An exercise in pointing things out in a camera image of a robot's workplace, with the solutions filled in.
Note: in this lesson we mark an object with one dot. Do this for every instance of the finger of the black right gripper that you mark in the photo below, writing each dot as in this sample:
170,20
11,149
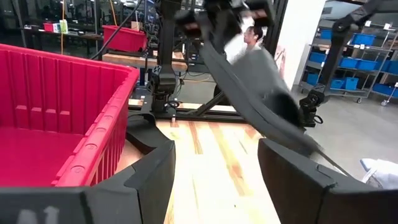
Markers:
189,23
262,12

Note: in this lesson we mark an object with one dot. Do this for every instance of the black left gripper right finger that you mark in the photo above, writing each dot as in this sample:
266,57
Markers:
295,186

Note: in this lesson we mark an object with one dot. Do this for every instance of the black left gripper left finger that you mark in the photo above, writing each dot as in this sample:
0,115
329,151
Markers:
140,193

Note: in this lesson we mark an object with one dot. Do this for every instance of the black slide sandal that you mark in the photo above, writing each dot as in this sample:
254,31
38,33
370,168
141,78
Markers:
143,133
258,77

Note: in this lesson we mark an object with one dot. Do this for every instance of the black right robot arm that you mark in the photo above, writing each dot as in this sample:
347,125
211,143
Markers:
168,46

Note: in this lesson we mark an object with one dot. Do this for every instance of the background black robot arm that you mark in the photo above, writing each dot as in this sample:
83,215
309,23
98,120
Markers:
337,53

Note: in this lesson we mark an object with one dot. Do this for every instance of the blue storage bin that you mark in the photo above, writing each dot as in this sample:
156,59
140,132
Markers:
385,90
351,83
326,33
348,63
312,78
317,57
363,39
367,64

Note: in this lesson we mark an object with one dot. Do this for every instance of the background red plastic bin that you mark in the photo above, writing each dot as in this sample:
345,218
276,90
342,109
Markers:
124,40

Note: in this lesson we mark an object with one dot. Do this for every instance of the person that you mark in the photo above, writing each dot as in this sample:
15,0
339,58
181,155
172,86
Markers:
253,35

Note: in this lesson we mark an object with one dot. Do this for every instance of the background wooden table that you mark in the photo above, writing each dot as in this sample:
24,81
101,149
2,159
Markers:
136,60

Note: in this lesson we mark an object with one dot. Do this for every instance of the green and white card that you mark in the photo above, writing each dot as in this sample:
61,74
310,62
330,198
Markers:
63,26

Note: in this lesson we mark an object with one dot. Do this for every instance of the small red box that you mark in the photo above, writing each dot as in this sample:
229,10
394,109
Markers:
48,27

